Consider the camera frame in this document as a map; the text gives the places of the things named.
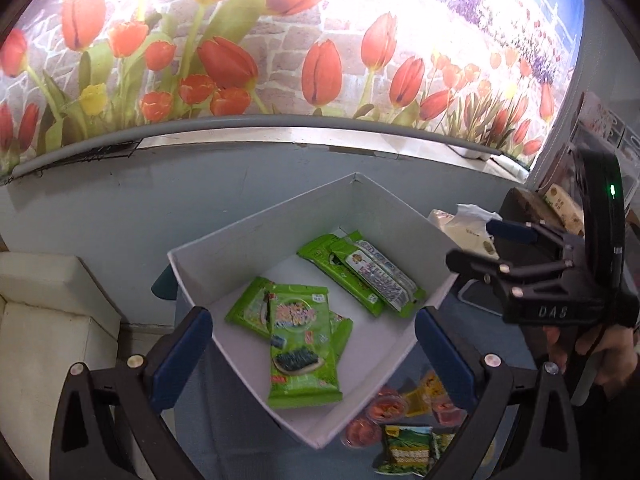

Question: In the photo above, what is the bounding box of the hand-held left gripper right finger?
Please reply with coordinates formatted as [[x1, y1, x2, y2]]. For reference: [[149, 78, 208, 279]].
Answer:
[[414, 306, 583, 480]]

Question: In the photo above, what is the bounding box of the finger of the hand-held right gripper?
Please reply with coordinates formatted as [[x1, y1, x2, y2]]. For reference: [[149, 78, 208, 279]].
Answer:
[[445, 249, 577, 307], [486, 219, 577, 262]]

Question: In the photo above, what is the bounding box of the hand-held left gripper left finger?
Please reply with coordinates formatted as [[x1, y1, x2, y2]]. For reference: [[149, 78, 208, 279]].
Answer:
[[49, 306, 214, 480]]

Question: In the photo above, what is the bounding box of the white cardboard box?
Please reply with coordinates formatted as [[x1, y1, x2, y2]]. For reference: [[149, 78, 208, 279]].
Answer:
[[166, 172, 458, 451]]

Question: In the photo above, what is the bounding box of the person's right hand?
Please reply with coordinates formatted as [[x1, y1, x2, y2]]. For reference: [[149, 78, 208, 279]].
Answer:
[[542, 322, 640, 401]]

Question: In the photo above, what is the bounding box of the white plastic bag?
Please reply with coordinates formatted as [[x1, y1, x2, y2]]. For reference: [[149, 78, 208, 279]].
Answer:
[[427, 203, 501, 261]]

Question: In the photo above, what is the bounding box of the yellow snack packet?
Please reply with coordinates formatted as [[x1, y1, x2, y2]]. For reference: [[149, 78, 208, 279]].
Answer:
[[402, 371, 448, 417]]

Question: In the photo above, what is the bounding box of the beige snack packet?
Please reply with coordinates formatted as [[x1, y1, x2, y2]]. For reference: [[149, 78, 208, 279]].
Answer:
[[542, 184, 586, 237]]

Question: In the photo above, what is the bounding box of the red jelly cup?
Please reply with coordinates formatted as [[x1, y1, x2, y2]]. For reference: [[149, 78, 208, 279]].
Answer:
[[364, 387, 407, 423], [341, 417, 383, 450], [431, 395, 468, 428]]

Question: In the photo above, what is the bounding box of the teal chair part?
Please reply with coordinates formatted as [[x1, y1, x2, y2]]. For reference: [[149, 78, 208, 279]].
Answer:
[[151, 262, 179, 301]]

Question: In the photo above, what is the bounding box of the small green seaweed packet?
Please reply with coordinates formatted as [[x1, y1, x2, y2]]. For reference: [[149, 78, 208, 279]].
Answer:
[[224, 276, 276, 341], [327, 310, 354, 362]]

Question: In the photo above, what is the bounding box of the green packet with white label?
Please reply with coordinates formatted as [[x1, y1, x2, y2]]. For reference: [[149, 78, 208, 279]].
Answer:
[[330, 231, 427, 318]]

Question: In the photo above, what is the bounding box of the green pea snack packet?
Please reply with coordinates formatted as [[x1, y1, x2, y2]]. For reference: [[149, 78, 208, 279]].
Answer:
[[375, 424, 435, 476], [431, 430, 458, 467]]

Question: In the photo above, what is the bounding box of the storage shelf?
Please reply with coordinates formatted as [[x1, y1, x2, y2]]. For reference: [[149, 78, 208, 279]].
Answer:
[[530, 90, 640, 201]]

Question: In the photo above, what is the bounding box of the large green seaweed packet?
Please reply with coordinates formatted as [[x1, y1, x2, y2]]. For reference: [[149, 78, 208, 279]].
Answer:
[[266, 284, 344, 409]]

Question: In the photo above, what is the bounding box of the long green snack packet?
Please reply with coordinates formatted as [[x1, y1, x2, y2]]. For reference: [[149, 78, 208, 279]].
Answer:
[[297, 234, 386, 318]]

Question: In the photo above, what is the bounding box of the white wire frame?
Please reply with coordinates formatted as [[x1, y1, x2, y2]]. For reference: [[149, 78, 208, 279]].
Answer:
[[457, 279, 503, 317]]

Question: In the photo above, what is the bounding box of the grey wall ledge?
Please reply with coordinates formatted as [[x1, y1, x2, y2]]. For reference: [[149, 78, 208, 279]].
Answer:
[[0, 112, 531, 186]]

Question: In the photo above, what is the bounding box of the tulip wall poster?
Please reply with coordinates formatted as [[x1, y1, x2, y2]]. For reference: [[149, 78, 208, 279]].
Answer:
[[0, 0, 586, 172]]

